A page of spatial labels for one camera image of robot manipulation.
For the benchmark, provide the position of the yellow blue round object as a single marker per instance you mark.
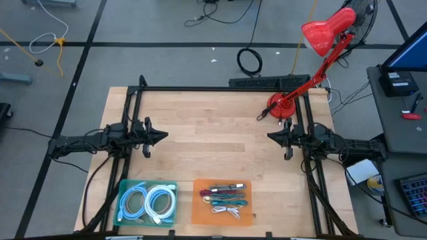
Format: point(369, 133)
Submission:
point(376, 183)

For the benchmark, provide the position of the black wheeled base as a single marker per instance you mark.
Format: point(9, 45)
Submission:
point(4, 113)

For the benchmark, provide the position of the grey desk with keyboard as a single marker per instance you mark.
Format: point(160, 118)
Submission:
point(393, 166)

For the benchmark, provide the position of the black floor fan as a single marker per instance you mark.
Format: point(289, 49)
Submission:
point(367, 23)

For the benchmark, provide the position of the black aluminium table frame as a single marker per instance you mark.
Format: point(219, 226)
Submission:
point(217, 88)

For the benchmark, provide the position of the backlit keyboard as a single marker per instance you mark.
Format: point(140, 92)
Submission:
point(415, 195)

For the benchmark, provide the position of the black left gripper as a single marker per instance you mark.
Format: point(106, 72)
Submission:
point(146, 136)

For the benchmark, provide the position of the computer monitor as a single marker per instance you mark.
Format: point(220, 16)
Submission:
point(412, 53)

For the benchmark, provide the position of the white paper sheet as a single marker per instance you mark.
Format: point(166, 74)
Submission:
point(362, 170)

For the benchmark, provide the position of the grey stand foot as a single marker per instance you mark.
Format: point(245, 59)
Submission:
point(15, 78)
point(50, 2)

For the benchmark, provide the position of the black pen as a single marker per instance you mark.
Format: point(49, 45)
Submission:
point(416, 103)

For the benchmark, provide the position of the grey desk with monitor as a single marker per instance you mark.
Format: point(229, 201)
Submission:
point(393, 133)

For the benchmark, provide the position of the black floor puck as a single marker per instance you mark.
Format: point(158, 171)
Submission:
point(39, 62)

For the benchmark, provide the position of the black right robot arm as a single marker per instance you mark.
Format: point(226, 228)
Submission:
point(360, 148)

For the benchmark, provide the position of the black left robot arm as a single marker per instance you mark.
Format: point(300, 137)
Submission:
point(76, 143)

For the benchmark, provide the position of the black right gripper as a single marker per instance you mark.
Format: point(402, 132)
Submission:
point(290, 138)

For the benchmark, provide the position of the red desk lamp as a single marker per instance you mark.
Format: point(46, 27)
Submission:
point(325, 31)

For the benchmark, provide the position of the translucent green tray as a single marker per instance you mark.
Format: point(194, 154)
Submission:
point(117, 186)

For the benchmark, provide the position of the small black computer box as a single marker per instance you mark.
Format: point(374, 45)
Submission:
point(398, 83)

